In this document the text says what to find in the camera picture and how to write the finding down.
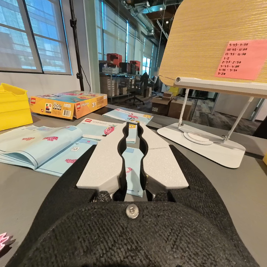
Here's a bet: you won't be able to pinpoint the wooden book stand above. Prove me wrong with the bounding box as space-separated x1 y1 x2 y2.
157 0 267 168

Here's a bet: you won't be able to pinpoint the closed booklet with bird print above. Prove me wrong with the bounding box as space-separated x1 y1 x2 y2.
76 118 138 144

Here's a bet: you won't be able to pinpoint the metal ceiling ducts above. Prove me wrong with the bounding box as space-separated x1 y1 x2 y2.
121 0 175 40

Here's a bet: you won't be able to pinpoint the black office chair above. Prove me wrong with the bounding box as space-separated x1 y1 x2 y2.
125 83 145 107

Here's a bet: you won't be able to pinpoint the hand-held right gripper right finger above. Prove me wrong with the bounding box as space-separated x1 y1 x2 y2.
137 123 189 201

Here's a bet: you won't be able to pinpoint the large window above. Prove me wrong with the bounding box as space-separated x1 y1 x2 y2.
0 0 72 75

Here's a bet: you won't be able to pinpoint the yellow plastic bin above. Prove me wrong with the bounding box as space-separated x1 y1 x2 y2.
0 83 33 131

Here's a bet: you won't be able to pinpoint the orange toy set box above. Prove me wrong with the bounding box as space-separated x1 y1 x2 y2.
30 90 108 120

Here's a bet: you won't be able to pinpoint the pink sticky note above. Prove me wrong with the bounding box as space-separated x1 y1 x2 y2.
215 39 267 81

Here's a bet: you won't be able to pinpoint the open instruction booklet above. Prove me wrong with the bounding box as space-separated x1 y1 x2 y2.
0 125 144 197

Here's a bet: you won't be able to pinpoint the pink scalloped plate assembly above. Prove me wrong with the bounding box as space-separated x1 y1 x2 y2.
0 232 16 252

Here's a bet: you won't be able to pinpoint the black jacket on chair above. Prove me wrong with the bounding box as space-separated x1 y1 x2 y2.
140 73 150 97

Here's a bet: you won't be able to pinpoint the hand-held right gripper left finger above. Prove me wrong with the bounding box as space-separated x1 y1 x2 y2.
76 122 128 201

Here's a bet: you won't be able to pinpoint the cardboard box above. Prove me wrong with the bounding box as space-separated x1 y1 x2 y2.
150 97 173 116
168 99 193 121

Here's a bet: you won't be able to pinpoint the closed booklet with flamingo print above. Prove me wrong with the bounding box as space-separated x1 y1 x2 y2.
102 108 154 125

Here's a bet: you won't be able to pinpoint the black light stand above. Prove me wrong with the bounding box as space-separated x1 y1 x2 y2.
69 0 85 91

